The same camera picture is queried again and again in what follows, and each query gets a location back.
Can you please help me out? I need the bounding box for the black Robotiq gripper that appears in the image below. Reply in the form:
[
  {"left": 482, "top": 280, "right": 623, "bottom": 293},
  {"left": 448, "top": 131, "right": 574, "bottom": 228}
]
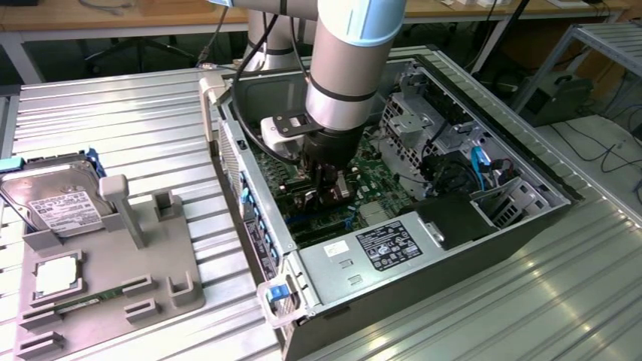
[{"left": 300, "top": 126, "right": 366, "bottom": 172}]

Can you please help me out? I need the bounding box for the graphics card with fan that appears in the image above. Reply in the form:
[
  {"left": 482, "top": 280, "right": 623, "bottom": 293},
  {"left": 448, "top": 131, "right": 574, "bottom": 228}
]
[{"left": 277, "top": 171, "right": 364, "bottom": 214}]

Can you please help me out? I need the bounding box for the black expansion slot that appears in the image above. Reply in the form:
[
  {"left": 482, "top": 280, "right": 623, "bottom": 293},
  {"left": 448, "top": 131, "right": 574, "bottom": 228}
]
[
  {"left": 296, "top": 225, "right": 354, "bottom": 246},
  {"left": 290, "top": 220, "right": 353, "bottom": 237}
]

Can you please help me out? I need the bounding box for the green motherboard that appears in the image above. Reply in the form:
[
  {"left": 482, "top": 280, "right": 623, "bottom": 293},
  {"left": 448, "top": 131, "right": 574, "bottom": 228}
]
[{"left": 250, "top": 123, "right": 433, "bottom": 249}]

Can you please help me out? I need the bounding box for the silver chipset heatsink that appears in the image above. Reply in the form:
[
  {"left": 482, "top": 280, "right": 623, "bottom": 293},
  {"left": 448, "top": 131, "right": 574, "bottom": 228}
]
[{"left": 358, "top": 202, "right": 398, "bottom": 223}]

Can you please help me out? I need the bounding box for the black plastic shroud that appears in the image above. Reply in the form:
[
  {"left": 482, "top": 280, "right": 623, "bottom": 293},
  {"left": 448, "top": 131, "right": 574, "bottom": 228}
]
[{"left": 414, "top": 193, "right": 502, "bottom": 252}]

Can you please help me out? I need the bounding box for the grey power supply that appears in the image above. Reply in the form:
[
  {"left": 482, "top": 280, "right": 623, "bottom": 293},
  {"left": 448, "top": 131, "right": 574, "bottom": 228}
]
[{"left": 296, "top": 210, "right": 448, "bottom": 306}]

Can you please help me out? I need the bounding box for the silver disk bay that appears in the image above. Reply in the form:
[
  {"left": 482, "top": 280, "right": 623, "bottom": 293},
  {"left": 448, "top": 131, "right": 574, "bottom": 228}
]
[{"left": 470, "top": 176, "right": 554, "bottom": 231}]

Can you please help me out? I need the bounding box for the open black PC case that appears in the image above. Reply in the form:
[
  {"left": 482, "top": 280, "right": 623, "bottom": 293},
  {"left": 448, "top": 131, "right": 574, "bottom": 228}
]
[{"left": 199, "top": 44, "right": 586, "bottom": 361}]

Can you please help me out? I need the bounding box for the black chair base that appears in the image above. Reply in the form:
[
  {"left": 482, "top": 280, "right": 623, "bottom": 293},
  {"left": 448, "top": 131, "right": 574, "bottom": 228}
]
[{"left": 83, "top": 34, "right": 198, "bottom": 73}]

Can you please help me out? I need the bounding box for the black floor device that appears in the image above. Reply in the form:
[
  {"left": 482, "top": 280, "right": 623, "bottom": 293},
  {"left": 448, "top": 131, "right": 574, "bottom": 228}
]
[{"left": 520, "top": 73, "right": 597, "bottom": 128}]

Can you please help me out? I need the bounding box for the grey parts rack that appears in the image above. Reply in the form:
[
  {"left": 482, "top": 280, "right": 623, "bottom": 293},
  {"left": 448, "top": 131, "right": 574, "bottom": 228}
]
[{"left": 14, "top": 174, "right": 206, "bottom": 359}]

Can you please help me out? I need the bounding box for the silver hard disk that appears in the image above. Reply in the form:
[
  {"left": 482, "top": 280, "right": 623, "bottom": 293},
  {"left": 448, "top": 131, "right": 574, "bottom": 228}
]
[{"left": 0, "top": 159, "right": 115, "bottom": 237}]

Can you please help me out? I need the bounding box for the green RAM stick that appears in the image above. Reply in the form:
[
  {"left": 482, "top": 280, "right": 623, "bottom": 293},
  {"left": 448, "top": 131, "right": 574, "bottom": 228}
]
[{"left": 49, "top": 284, "right": 127, "bottom": 314}]

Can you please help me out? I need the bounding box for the grey metal shelf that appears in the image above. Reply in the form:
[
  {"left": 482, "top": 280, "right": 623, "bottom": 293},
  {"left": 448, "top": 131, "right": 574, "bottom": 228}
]
[{"left": 530, "top": 22, "right": 642, "bottom": 114}]

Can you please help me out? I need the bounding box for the silver CPU chip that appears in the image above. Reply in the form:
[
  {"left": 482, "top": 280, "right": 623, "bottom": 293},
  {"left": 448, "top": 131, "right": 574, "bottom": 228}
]
[{"left": 33, "top": 258, "right": 83, "bottom": 295}]

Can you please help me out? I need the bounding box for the wooden desk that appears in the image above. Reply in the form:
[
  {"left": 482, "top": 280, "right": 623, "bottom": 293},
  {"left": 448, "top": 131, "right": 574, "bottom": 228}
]
[{"left": 0, "top": 0, "right": 632, "bottom": 35}]

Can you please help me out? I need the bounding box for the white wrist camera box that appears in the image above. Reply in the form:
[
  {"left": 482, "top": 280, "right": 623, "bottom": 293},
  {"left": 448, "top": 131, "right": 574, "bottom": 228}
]
[{"left": 259, "top": 112, "right": 325, "bottom": 162}]

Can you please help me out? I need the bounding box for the black wire bundle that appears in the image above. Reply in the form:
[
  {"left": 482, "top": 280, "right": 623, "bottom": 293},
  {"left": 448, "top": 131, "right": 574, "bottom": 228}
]
[{"left": 420, "top": 152, "right": 478, "bottom": 199}]

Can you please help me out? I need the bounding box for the blue wire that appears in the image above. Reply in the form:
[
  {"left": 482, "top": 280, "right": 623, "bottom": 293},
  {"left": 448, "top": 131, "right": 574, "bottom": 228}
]
[{"left": 470, "top": 144, "right": 492, "bottom": 193}]

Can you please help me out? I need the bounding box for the black camera cable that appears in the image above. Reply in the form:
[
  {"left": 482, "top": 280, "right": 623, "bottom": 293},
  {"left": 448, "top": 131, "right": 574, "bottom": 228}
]
[{"left": 230, "top": 10, "right": 304, "bottom": 165}]

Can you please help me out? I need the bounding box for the red and black wire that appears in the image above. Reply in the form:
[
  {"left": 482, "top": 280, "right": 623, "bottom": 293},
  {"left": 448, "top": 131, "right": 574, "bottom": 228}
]
[{"left": 493, "top": 157, "right": 517, "bottom": 181}]

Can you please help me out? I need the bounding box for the black dangling cable with plug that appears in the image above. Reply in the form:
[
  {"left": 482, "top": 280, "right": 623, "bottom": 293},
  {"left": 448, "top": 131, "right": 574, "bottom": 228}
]
[{"left": 197, "top": 0, "right": 231, "bottom": 71}]

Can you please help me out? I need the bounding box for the blue disk bracket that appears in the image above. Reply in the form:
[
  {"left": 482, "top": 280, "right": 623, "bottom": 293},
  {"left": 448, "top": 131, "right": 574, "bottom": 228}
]
[{"left": 0, "top": 147, "right": 111, "bottom": 182}]

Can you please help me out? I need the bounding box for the black cable on white table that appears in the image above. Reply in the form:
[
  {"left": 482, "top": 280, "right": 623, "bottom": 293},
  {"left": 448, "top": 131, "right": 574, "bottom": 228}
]
[{"left": 548, "top": 122, "right": 642, "bottom": 173}]

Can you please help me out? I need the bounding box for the grey metal frame post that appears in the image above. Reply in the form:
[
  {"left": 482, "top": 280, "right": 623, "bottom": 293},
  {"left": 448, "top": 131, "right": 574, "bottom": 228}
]
[{"left": 0, "top": 84, "right": 23, "bottom": 159}]

